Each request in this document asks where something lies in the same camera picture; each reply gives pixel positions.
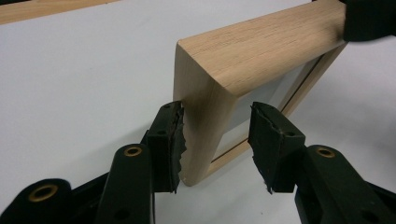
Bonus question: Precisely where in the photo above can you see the white paper sheet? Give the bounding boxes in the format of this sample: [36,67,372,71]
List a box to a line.
[0,0,396,224]

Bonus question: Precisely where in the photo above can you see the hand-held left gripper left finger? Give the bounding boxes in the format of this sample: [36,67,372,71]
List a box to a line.
[94,100,188,224]

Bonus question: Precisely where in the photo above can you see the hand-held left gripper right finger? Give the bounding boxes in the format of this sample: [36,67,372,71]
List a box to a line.
[247,101,396,224]

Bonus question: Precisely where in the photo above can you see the wooden picture frame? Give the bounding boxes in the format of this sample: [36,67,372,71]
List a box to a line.
[172,0,349,188]

